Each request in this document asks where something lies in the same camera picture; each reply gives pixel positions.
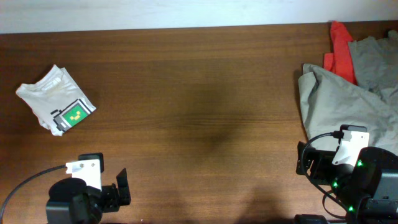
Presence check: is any grey-beige garment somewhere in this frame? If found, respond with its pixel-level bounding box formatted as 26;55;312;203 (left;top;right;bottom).
298;30;397;153

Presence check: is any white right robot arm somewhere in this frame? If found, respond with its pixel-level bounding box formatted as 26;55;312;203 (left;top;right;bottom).
296;142;397;223

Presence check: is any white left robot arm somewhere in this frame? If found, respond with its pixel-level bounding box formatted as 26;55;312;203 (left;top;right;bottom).
45;169;131;224

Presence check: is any red garment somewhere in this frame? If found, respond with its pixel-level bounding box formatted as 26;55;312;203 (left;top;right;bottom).
323;21;357;85

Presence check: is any white t-shirt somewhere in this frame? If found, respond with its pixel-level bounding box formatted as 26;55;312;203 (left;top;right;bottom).
16;65;96;136

